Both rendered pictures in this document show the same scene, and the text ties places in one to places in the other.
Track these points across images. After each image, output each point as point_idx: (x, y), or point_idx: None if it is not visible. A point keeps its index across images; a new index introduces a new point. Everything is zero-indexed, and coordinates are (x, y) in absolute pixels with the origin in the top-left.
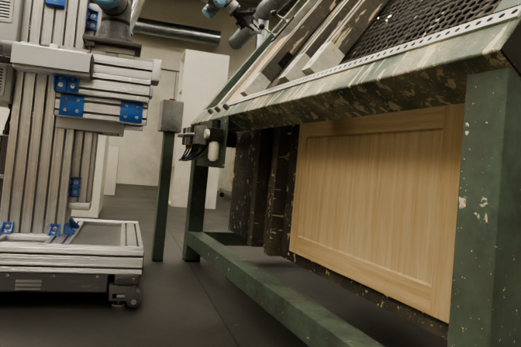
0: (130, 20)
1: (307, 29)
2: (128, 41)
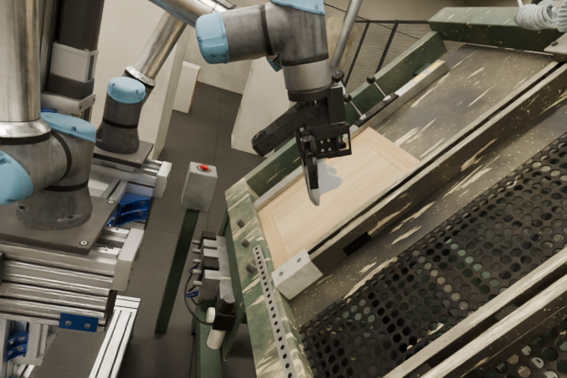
0: (87, 175)
1: (410, 198)
2: (62, 244)
